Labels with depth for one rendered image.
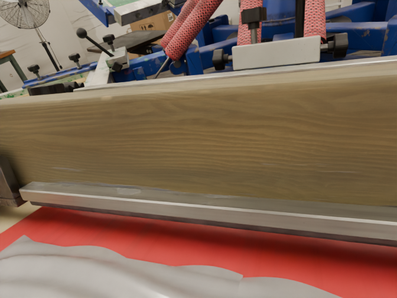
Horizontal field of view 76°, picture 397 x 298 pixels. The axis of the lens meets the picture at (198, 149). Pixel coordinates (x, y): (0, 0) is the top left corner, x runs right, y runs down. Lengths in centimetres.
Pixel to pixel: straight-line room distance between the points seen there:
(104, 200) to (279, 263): 12
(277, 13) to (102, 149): 77
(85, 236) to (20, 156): 8
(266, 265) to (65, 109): 16
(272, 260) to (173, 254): 6
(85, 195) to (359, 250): 18
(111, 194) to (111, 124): 5
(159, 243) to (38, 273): 8
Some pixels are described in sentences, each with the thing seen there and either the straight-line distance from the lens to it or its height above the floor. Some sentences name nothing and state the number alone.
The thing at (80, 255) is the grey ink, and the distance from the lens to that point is 20.
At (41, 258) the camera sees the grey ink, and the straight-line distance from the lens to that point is 21.
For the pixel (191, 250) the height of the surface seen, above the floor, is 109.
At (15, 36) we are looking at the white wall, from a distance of 489.
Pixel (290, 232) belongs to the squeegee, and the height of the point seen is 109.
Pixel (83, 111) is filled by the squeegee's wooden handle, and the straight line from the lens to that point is 18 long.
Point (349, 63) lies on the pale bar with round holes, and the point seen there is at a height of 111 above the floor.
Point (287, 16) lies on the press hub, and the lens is 88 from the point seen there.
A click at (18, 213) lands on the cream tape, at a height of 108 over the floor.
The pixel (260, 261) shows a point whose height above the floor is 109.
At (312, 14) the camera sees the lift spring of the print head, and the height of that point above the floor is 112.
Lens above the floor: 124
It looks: 35 degrees down
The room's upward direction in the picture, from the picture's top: 14 degrees counter-clockwise
